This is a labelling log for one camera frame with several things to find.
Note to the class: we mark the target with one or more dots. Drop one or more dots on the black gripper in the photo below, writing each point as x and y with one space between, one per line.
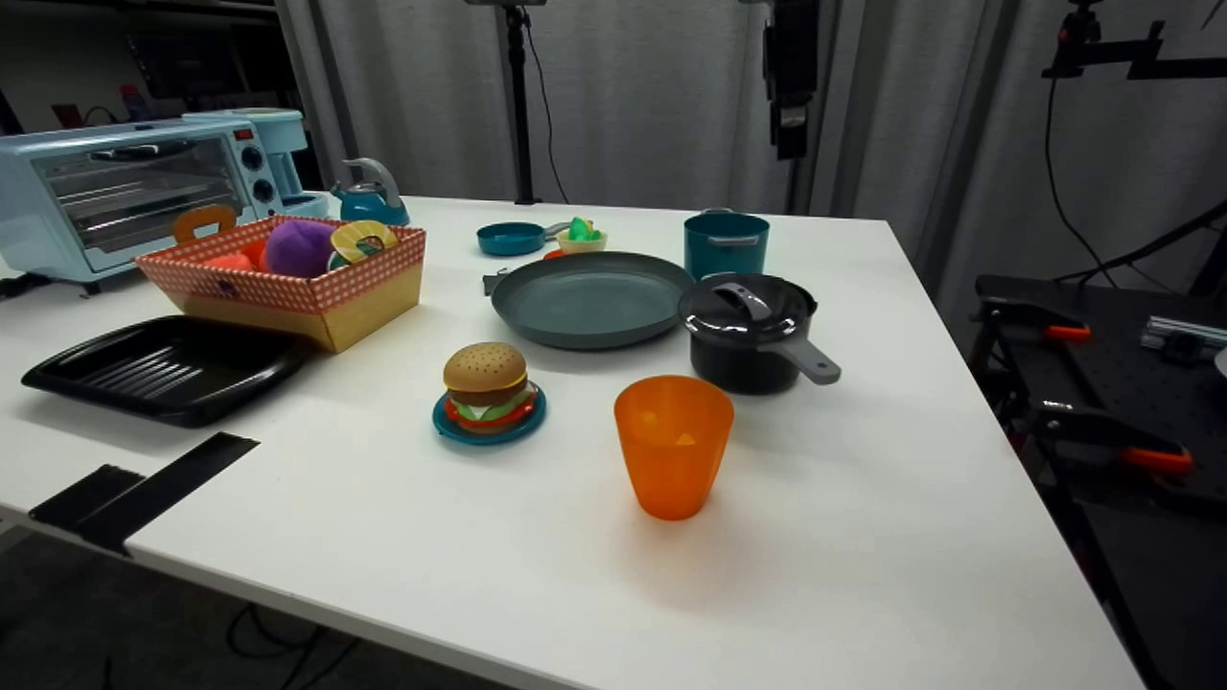
793 51

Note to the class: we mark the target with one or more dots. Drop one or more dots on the grey pot lid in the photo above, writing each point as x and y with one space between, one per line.
768 313

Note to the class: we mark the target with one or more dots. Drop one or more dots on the blue toy pot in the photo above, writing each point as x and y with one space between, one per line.
727 251

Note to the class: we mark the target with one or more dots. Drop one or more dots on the black toy pot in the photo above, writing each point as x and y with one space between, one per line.
741 366

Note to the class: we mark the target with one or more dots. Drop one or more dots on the green toy piece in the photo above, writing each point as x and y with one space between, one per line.
581 234

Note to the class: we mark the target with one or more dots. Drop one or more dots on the grey teal frying pan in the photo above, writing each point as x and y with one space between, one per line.
590 300

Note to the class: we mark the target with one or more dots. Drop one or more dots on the black tripod pole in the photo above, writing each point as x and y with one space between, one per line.
518 100

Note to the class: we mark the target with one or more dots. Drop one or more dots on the small teal bowl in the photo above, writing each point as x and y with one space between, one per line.
511 238

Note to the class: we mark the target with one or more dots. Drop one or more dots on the black clamp orange tip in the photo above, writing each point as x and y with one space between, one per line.
1039 318
1114 438

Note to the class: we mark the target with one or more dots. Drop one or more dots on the orange plastic cup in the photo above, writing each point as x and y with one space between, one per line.
672 445

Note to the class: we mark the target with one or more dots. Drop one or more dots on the toy hamburger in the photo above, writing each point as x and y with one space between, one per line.
488 385

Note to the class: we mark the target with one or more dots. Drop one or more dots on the teal toy kettle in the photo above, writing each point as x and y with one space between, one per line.
374 201

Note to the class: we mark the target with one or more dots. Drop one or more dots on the small teal saucer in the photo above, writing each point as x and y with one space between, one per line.
494 435

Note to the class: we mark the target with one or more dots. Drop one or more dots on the silver grey device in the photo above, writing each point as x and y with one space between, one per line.
1187 337

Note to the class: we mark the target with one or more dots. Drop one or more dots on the purple plush toy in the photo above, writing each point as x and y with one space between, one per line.
302 248

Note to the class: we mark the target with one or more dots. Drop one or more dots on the black side table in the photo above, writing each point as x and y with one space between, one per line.
1132 510

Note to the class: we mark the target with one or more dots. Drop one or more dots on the red dotted cardboard basket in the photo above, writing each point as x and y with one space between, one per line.
310 300

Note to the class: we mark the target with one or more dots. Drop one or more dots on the orange toy food piece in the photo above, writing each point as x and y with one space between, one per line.
232 261

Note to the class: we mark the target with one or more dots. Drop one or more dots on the black grill tray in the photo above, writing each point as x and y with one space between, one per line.
167 368

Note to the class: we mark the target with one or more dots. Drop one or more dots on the light blue toaster oven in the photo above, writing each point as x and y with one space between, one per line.
118 192

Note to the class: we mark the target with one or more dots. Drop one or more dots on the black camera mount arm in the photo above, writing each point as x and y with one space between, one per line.
1125 56

